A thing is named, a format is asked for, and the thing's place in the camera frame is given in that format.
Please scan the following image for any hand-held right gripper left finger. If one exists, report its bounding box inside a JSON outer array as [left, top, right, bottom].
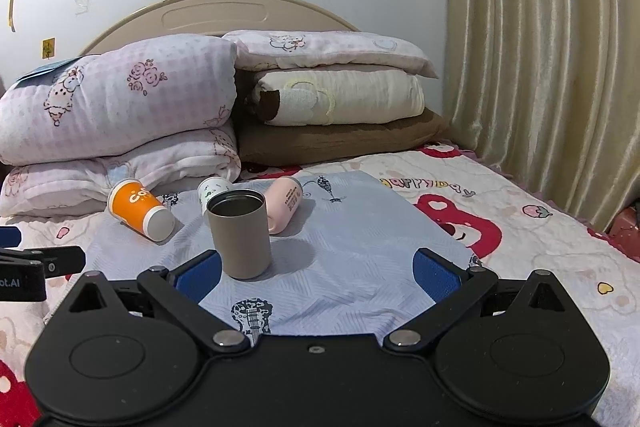
[[66, 250, 252, 354]]

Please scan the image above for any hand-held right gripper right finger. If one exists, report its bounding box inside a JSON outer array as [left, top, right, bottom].
[[382, 247, 569, 354]]

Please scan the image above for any white green-print paper cup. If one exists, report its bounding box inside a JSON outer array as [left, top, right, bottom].
[[196, 177, 235, 219]]

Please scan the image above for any orange paper cup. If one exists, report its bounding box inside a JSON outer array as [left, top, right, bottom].
[[106, 178, 176, 243]]

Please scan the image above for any pink paper cup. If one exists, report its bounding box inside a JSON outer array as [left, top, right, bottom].
[[263, 177, 304, 236]]

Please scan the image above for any grey-brown cup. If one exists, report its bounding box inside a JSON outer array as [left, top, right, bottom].
[[206, 189, 273, 281]]

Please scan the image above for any light blue printed cloth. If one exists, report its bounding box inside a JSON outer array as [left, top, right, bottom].
[[64, 169, 482, 339]]

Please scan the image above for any pink checked folded quilt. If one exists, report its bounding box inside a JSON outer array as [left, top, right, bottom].
[[0, 34, 242, 219]]

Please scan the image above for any brown pillow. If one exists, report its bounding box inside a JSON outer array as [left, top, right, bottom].
[[237, 107, 451, 168]]

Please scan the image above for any red patterned cloth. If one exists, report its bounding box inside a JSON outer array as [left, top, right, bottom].
[[607, 201, 640, 264]]

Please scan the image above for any cream folded blanket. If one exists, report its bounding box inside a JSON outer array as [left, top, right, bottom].
[[249, 69, 426, 128]]

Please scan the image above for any beige curtain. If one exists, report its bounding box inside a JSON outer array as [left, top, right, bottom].
[[439, 0, 640, 234]]

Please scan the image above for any pink printed pillow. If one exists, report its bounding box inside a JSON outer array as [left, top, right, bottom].
[[221, 29, 440, 80]]

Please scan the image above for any beige bed headboard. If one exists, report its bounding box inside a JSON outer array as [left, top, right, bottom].
[[75, 0, 362, 58]]

